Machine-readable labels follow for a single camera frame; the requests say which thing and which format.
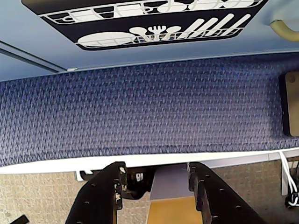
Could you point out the dishwasher door with rack print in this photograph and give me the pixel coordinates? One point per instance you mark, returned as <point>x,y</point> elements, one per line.
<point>163,56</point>

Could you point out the black flat strip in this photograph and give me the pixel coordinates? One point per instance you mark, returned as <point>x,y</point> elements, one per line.
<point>21,220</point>

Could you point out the blue woven rug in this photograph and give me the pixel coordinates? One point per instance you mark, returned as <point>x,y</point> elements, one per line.
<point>140,112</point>

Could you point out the blue toy kitchen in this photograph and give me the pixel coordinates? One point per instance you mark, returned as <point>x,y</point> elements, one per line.
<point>9,67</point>

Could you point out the white bracket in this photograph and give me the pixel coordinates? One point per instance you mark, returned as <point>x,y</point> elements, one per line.
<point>78,176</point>

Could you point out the tan board with black edge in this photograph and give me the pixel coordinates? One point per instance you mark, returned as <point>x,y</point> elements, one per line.
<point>293,105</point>

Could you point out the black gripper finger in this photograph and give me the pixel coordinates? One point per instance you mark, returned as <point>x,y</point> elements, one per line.
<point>98,198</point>
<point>217,205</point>

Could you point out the wooden post with gray top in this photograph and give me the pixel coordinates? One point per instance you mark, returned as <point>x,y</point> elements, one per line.
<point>172,210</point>

